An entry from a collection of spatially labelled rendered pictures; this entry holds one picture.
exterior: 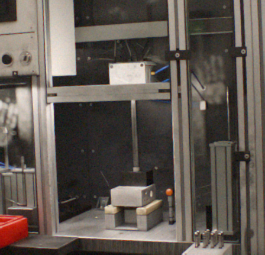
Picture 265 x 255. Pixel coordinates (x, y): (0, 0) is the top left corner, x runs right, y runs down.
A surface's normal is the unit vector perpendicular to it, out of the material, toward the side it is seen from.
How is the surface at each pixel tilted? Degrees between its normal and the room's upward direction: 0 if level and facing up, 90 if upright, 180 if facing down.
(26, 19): 90
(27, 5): 90
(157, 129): 90
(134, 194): 90
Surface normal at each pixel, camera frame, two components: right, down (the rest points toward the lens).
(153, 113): -0.36, 0.07
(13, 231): 0.93, -0.02
